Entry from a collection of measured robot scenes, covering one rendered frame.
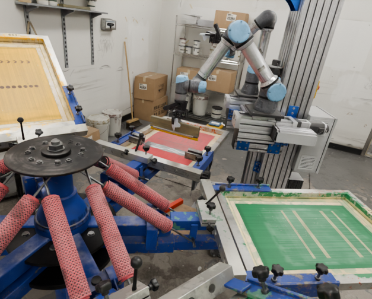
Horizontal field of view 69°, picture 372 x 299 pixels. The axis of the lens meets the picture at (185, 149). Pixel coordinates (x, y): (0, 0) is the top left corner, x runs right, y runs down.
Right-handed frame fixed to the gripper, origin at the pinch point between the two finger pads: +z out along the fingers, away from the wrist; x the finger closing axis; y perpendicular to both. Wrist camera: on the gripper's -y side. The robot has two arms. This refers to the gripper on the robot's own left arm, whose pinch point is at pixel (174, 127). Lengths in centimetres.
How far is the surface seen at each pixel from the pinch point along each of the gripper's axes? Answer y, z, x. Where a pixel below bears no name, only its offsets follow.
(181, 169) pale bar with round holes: 23.7, 5.8, -40.3
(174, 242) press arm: 38, 17, -79
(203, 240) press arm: 49, 17, -72
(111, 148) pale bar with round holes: -21.7, 5.4, -40.3
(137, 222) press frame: 25, 7, -85
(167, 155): 2.9, 13.7, -14.8
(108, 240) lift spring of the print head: 30, -7, -110
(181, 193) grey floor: -18, 109, 81
